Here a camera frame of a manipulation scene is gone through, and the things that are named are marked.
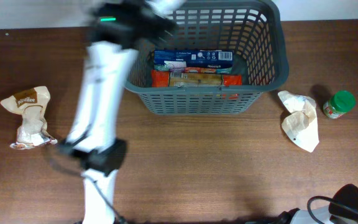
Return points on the beige brown food bag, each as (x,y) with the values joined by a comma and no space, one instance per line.
(31,105)

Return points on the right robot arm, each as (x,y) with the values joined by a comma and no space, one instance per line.
(342,208)

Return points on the red orange pasta packet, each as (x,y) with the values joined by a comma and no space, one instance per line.
(179,79)

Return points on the green lid jar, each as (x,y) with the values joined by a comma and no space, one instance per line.
(339,104)

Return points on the grey plastic basket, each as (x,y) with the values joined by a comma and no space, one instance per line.
(251,29)

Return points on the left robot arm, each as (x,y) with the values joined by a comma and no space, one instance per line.
(115,29)

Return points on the blue cardboard box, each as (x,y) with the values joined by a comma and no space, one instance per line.
(194,61)

